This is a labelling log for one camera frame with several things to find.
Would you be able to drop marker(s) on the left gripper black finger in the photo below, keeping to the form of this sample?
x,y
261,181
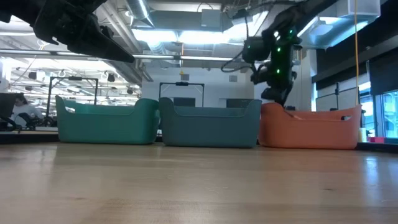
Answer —
x,y
102,46

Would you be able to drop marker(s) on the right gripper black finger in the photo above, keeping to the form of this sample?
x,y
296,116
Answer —
x,y
283,96

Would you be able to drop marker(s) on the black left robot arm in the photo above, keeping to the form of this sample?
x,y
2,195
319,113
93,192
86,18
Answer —
x,y
15,9

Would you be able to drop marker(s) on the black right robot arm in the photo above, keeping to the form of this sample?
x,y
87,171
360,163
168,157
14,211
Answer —
x,y
304,12

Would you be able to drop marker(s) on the orange plastic bin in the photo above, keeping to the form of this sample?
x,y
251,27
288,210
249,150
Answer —
x,y
311,133

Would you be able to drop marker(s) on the black tripod stand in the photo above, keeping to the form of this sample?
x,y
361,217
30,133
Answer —
x,y
336,96

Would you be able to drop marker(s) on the teal plastic bin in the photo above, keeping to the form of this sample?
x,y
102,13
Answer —
x,y
105,127

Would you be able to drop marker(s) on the blue-grey plastic bin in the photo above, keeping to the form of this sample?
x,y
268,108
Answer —
x,y
208,130

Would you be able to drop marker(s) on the grey ceiling box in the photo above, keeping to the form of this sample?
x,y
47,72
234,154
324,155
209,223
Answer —
x,y
211,18

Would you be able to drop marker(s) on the white cup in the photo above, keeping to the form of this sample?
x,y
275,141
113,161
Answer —
x,y
363,134

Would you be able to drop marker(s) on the person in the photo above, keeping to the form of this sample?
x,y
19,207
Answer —
x,y
26,110

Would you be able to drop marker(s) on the pink box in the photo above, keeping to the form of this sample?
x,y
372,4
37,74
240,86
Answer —
x,y
376,139

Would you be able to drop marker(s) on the black computer monitor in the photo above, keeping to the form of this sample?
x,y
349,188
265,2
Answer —
x,y
7,105

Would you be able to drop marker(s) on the black gantry frame with camera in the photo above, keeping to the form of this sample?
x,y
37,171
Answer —
x,y
182,83
74,78

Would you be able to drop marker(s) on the black metal table frame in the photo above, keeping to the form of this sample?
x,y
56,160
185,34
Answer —
x,y
28,138

